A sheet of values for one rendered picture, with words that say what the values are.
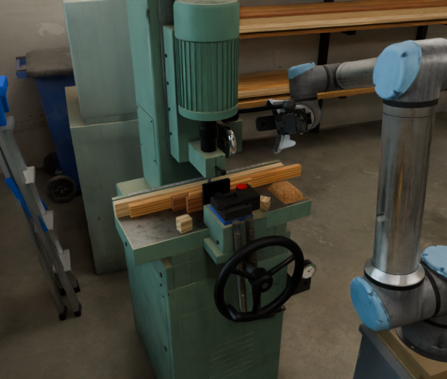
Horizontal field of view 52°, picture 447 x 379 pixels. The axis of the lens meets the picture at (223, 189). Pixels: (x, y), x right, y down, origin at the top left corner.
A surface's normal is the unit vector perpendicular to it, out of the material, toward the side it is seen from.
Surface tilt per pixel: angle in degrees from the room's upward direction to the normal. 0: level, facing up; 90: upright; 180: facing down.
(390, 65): 85
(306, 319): 0
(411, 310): 81
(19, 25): 90
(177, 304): 90
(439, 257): 5
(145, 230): 0
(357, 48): 90
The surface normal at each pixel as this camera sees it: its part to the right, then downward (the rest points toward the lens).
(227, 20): 0.61, 0.40
